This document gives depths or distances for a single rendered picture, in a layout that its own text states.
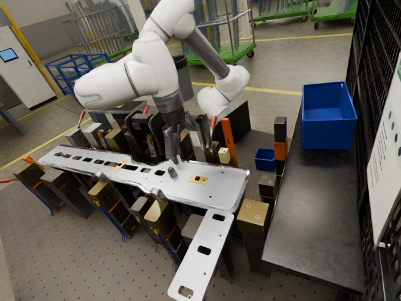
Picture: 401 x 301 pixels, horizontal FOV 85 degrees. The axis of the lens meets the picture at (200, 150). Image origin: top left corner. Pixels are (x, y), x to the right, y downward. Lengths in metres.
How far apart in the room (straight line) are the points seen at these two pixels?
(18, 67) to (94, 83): 7.19
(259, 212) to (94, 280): 0.85
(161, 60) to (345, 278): 0.69
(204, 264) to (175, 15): 1.01
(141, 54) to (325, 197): 0.67
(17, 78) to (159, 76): 7.28
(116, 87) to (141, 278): 0.81
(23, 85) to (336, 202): 7.69
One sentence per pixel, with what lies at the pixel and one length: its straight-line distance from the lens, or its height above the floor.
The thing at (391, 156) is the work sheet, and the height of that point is 1.31.
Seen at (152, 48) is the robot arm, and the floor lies 1.53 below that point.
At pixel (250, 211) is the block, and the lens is 0.70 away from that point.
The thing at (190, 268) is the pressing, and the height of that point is 1.00.
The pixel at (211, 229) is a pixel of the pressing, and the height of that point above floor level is 1.00.
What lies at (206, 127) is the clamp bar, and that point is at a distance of 0.90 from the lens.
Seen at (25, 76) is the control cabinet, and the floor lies 0.84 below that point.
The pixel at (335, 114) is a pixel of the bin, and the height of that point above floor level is 1.03.
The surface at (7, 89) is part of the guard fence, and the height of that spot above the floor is 0.62.
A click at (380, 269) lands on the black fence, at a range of 0.55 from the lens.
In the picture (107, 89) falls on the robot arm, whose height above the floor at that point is 1.47.
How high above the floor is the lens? 1.63
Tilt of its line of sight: 36 degrees down
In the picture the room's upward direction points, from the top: 18 degrees counter-clockwise
